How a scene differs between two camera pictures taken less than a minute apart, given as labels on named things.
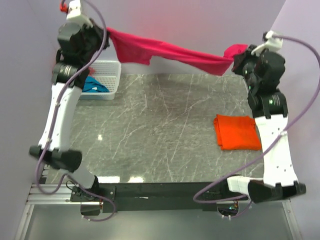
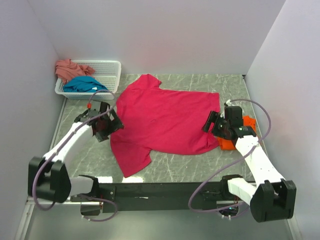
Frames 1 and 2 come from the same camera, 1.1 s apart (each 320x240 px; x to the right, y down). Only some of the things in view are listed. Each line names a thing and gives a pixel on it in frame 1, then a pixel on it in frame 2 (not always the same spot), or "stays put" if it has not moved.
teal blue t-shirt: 92,85 stays put
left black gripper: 96,30 to 116,123
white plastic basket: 108,72 stays put
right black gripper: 240,59 to 212,117
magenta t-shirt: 215,59 to 162,121
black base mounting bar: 115,197 stays put
